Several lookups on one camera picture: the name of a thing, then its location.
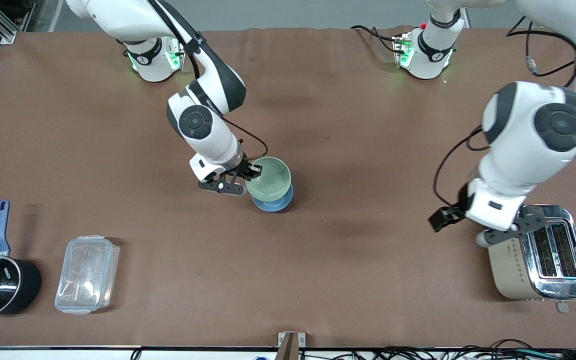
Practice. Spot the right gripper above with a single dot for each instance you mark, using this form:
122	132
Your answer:
243	167

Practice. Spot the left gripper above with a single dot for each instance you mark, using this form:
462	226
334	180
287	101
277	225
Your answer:
462	201

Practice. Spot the green bowl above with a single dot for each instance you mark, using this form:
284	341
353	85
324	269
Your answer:
268	177

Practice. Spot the blue bowl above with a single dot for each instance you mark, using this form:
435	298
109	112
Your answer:
273	205

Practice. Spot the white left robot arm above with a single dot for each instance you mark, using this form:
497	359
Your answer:
518	150

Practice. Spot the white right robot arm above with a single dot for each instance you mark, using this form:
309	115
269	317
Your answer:
208	135

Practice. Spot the beige chrome toaster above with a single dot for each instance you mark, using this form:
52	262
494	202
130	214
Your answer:
513	270

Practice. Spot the brown table cover cloth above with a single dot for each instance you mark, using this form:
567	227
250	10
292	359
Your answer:
343	250

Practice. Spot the green lit base connector plate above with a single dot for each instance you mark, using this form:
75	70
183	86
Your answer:
402	52
174	59

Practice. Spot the clear plastic food container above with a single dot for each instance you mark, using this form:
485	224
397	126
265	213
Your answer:
85	275

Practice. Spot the metal mounting bracket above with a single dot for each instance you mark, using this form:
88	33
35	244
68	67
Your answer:
291	345

